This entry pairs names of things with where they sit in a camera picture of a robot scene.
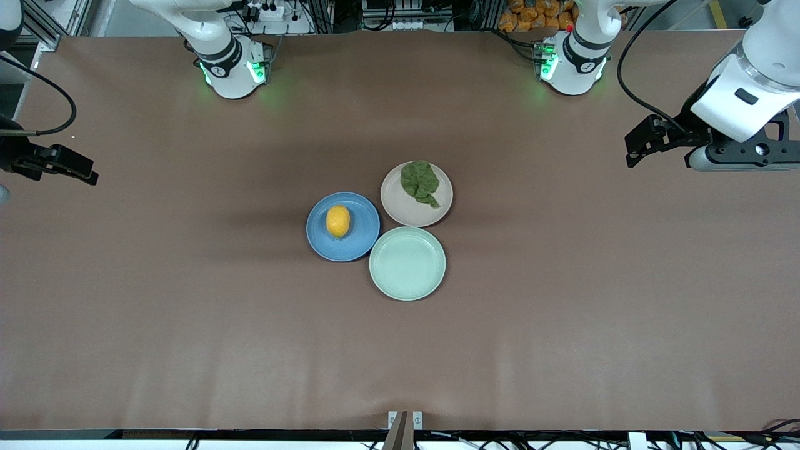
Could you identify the bag of orange items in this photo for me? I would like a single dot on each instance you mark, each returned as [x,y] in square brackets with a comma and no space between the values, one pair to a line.
[531,15]

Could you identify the aluminium frame profile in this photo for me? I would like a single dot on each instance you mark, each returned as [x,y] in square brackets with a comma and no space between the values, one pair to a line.
[44,31]

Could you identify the white power strip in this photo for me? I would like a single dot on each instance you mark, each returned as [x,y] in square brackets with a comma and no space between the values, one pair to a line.
[265,12]

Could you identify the green lettuce leaf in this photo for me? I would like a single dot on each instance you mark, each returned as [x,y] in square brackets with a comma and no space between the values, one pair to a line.
[420,180]

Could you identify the light green plate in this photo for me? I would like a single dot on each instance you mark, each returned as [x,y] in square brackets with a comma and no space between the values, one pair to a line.
[407,264]

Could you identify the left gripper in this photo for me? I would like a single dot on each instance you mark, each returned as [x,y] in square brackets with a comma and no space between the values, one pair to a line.
[686,131]

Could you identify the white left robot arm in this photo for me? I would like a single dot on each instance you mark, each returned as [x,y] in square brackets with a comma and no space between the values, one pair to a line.
[578,62]

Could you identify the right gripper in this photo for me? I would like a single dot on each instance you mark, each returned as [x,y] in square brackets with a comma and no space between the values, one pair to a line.
[12,153]

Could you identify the blue plate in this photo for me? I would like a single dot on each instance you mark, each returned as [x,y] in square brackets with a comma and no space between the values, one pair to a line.
[319,240]

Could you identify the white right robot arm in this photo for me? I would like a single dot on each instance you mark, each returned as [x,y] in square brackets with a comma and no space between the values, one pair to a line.
[228,69]

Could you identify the camera post with white bracket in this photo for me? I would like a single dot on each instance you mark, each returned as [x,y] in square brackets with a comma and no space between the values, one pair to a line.
[400,431]

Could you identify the yellow lemon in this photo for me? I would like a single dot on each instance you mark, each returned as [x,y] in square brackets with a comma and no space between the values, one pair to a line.
[338,222]

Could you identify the beige plate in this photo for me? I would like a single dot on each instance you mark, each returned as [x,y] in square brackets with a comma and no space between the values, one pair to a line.
[406,209]

